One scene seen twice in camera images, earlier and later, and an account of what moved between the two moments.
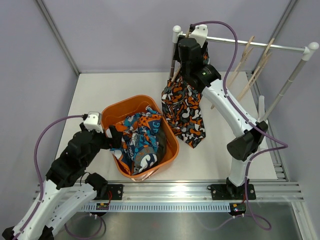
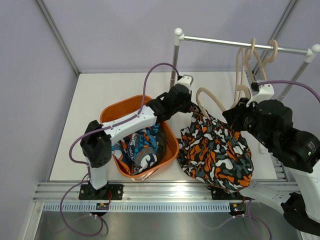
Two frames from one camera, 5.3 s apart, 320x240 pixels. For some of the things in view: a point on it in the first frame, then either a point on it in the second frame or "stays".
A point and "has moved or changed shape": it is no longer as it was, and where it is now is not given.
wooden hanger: [246, 52] to [240, 60]
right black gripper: [202, 52] to [234, 116]
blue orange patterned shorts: [139, 151] stays
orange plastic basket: [119, 106] stays
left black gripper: [115, 141] to [186, 108]
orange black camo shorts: [182, 104] has moved or changed shape
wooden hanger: [267, 54] to [268, 60]
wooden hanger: [178, 70] to [202, 89]
